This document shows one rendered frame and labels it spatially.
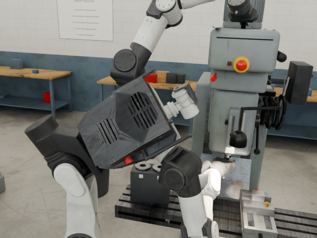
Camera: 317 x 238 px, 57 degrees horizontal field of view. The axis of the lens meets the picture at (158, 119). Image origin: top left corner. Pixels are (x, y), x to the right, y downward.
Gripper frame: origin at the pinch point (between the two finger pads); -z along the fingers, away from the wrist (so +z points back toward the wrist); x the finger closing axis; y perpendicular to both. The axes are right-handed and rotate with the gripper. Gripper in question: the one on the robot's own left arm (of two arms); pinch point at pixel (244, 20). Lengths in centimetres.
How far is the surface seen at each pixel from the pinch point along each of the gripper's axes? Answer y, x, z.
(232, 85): -29.4, 1.6, -2.6
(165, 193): -85, -28, -36
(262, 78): -24.5, 12.7, -3.6
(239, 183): -68, 2, -75
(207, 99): -24, -24, -50
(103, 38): 136, -359, -305
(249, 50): -19.7, 8.6, 12.0
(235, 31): -14.9, 2.6, 16.5
